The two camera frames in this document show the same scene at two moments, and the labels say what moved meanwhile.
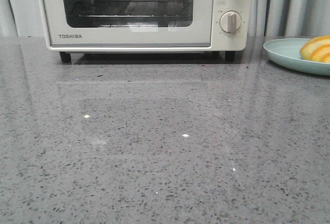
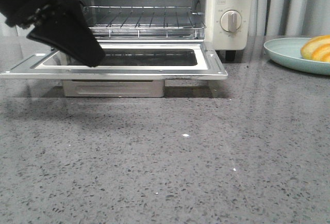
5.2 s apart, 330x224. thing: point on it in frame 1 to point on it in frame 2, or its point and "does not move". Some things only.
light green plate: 287,52 does not move
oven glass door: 128,11 to 182,60
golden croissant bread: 317,49 does not move
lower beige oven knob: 230,21 does not move
